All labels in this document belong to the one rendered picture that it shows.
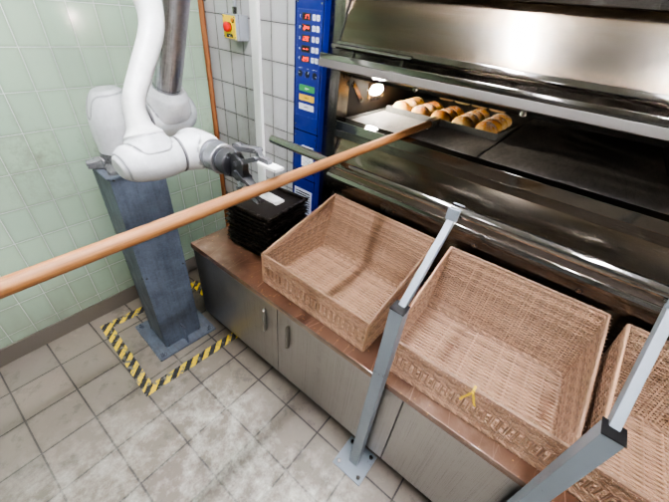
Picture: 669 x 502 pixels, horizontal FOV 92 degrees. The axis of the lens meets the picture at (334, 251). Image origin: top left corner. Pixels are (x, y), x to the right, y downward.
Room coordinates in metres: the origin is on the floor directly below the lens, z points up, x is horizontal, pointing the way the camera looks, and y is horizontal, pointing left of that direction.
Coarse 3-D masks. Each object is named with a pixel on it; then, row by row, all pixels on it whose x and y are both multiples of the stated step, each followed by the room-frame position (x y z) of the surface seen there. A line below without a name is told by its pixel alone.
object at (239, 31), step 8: (224, 16) 1.79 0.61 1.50; (232, 16) 1.76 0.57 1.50; (240, 16) 1.77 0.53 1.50; (232, 24) 1.76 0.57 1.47; (240, 24) 1.76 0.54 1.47; (224, 32) 1.79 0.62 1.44; (232, 32) 1.76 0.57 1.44; (240, 32) 1.76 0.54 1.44; (248, 32) 1.80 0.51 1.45; (240, 40) 1.76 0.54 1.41; (248, 40) 1.80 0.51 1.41
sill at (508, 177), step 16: (336, 128) 1.49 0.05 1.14; (352, 128) 1.44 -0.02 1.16; (368, 128) 1.40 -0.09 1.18; (400, 144) 1.30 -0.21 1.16; (416, 144) 1.27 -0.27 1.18; (432, 144) 1.28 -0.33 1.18; (448, 160) 1.19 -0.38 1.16; (464, 160) 1.16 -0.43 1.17; (480, 160) 1.16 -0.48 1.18; (496, 176) 1.09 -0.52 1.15; (512, 176) 1.06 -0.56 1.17; (528, 176) 1.05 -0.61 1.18; (544, 192) 1.00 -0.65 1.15; (560, 192) 0.98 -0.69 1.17; (576, 192) 0.96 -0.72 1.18; (592, 192) 0.98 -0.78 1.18; (592, 208) 0.92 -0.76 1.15; (608, 208) 0.90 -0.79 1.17; (624, 208) 0.89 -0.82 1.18; (640, 208) 0.90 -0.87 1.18; (640, 224) 0.85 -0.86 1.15; (656, 224) 0.84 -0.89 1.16
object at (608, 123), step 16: (320, 64) 1.36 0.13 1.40; (336, 64) 1.32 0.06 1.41; (384, 80) 1.22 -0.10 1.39; (400, 80) 1.17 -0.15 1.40; (416, 80) 1.14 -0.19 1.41; (464, 96) 1.05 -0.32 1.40; (480, 96) 1.02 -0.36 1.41; (496, 96) 1.00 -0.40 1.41; (528, 112) 1.02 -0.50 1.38; (544, 112) 0.93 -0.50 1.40; (560, 112) 0.91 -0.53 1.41; (576, 112) 0.89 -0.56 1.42; (608, 128) 0.86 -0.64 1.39; (624, 128) 0.83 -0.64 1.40; (640, 128) 0.81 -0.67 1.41; (656, 128) 0.80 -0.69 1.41
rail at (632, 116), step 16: (352, 64) 1.28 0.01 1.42; (368, 64) 1.25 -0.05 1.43; (384, 64) 1.22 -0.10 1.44; (432, 80) 1.11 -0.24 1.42; (448, 80) 1.09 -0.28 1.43; (464, 80) 1.06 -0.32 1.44; (512, 96) 0.98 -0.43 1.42; (528, 96) 0.96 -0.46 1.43; (544, 96) 0.94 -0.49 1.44; (592, 112) 0.87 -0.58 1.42; (608, 112) 0.86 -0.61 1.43; (624, 112) 0.84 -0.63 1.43
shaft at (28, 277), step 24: (384, 144) 1.20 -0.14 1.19; (312, 168) 0.88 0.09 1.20; (240, 192) 0.68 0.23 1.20; (264, 192) 0.73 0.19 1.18; (168, 216) 0.55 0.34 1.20; (192, 216) 0.57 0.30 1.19; (120, 240) 0.46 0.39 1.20; (144, 240) 0.49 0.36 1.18; (48, 264) 0.38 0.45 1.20; (72, 264) 0.39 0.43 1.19; (0, 288) 0.32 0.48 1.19; (24, 288) 0.34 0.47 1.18
